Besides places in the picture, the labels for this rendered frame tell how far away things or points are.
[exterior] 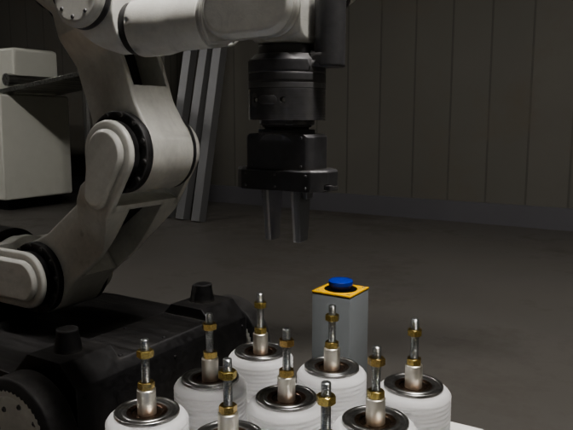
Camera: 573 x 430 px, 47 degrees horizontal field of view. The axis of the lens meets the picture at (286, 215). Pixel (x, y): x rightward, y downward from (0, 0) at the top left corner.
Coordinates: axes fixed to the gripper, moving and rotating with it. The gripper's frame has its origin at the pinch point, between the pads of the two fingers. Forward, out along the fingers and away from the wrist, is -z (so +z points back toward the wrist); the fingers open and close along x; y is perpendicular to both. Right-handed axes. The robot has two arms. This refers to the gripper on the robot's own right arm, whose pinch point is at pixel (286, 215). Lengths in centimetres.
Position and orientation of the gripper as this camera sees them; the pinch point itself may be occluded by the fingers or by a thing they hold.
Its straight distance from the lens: 76.8
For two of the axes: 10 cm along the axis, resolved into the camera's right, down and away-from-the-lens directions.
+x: 8.7, 0.8, -4.9
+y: 4.9, -1.3, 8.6
